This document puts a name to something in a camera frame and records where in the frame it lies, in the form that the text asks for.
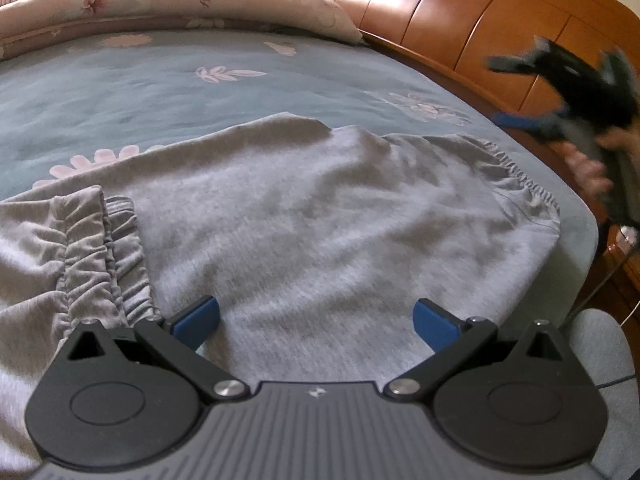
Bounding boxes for person's right hand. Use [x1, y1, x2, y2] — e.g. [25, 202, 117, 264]
[562, 126, 640, 201]

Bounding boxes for wooden headboard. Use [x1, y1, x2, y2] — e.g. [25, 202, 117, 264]
[302, 0, 640, 151]

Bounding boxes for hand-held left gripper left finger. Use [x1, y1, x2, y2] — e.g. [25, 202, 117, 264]
[65, 295, 251, 403]

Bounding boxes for grey sweatpants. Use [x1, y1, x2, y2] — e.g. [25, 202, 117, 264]
[0, 112, 561, 461]

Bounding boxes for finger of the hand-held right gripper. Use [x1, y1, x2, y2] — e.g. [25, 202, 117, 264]
[491, 111, 569, 143]
[486, 46, 543, 75]

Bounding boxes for teal floral bed sheet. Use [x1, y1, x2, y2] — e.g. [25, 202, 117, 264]
[0, 27, 601, 311]

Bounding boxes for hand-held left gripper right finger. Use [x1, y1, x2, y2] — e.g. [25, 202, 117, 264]
[384, 297, 573, 403]

